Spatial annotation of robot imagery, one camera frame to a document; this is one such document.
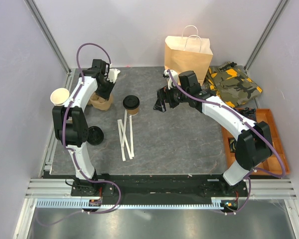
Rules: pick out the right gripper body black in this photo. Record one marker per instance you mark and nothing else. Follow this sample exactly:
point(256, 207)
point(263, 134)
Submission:
point(175, 96)

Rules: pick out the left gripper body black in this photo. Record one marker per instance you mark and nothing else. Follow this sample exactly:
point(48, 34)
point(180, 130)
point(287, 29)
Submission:
point(104, 90)

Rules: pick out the brown paper coffee cup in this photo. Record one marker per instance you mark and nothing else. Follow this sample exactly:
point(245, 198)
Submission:
point(133, 112)

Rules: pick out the black plastic cup lid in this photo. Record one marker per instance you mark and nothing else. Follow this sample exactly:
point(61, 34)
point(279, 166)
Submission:
point(131, 102)

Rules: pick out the brown paper bag with handles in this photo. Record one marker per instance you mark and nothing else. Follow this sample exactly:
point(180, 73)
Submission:
point(188, 52)

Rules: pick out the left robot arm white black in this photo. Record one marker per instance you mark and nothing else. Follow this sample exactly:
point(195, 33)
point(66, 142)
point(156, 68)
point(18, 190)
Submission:
point(70, 125)

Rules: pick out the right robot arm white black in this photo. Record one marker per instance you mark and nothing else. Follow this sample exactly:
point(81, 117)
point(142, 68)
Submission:
point(253, 140)

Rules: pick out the brown pulp cup carrier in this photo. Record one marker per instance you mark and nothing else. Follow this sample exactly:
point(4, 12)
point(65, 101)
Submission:
point(99, 102)

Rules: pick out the white wrapped straw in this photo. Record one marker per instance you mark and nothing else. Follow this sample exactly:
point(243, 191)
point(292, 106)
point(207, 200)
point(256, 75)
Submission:
point(131, 136)
point(122, 137)
point(126, 144)
point(124, 124)

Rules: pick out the stack of paper cups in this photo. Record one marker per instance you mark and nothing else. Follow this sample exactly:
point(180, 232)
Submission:
point(59, 96)

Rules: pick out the stack of black lids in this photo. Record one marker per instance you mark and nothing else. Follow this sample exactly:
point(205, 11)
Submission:
point(95, 135)

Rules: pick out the camouflage folded cloth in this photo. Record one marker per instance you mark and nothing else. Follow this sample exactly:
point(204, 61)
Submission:
point(232, 84)

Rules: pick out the blue yellow rolled item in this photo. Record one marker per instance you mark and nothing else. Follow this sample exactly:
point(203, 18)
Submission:
point(232, 145)

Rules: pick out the black rolled item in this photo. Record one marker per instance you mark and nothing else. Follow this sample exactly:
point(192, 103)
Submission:
point(249, 113)

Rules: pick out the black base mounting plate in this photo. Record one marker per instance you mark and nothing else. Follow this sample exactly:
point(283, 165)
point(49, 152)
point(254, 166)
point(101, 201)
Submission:
point(158, 189)

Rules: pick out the orange wooden compartment tray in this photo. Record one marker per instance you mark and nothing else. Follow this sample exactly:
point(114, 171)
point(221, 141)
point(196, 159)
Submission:
point(271, 164)

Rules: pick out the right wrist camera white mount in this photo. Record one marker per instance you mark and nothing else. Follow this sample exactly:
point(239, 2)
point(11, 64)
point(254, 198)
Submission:
point(171, 76)

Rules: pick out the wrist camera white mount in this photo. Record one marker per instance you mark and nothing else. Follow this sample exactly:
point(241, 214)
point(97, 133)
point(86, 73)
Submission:
point(171, 76)
point(113, 74)

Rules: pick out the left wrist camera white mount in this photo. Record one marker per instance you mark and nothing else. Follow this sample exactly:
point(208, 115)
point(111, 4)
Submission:
point(113, 74)

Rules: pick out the grey slotted cable duct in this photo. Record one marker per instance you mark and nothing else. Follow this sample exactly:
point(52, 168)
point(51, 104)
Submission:
point(92, 204)

